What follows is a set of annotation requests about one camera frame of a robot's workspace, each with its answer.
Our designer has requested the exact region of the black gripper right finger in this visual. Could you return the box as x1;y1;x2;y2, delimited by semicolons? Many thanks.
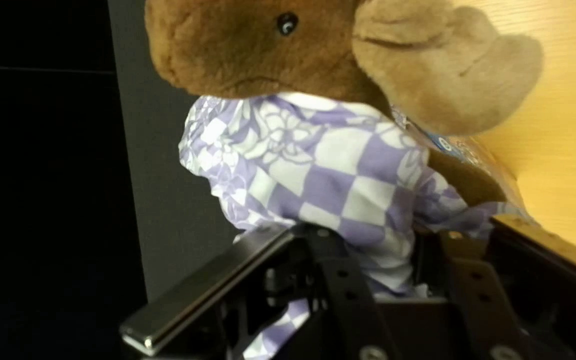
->
438;231;534;360

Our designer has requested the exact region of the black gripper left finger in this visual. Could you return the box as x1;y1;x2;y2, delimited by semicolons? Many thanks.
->
300;224;397;360

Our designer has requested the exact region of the purple white checked cloth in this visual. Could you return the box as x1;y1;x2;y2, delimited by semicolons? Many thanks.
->
176;91;530;360

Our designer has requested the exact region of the brown toy moose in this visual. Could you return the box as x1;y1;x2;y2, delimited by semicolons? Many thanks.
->
142;0;546;209

